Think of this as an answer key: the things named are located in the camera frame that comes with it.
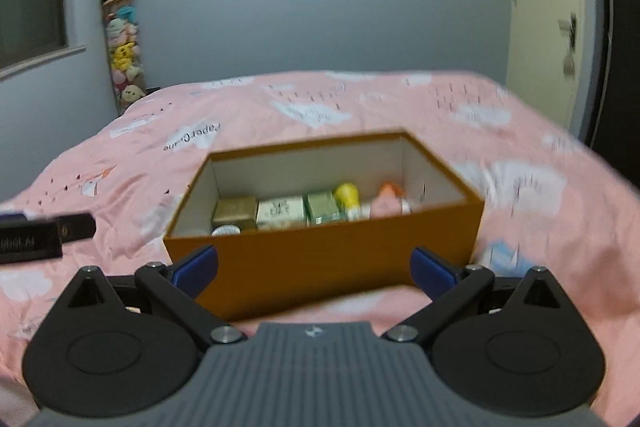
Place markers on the white and green box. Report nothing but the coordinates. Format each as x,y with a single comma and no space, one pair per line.
280,209

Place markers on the cream door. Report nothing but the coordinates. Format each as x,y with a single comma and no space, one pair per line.
545,7

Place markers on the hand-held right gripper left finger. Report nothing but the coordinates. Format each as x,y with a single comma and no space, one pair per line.
200,267

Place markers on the yellow bottle with white neck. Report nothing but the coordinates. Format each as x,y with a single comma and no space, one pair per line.
346,194

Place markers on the pink bottle with orange cap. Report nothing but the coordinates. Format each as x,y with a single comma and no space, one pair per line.
387,202

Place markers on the gold small box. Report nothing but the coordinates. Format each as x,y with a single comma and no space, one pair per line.
235,209

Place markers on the dark door frame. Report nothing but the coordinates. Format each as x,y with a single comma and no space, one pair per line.
622,32

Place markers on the green small box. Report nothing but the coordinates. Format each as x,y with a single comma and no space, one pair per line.
322,206

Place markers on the white jar with silver lid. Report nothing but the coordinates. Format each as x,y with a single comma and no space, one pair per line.
226,230

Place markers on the orange cardboard box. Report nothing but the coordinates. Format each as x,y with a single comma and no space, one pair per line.
325,267

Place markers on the column of plush toys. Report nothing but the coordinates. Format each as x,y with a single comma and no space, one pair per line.
122,52

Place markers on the pink printed blanket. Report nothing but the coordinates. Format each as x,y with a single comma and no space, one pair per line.
350,107

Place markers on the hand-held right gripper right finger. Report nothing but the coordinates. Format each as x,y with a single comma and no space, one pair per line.
430,269

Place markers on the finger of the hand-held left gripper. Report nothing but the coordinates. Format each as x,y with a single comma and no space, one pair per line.
15,221
77,228

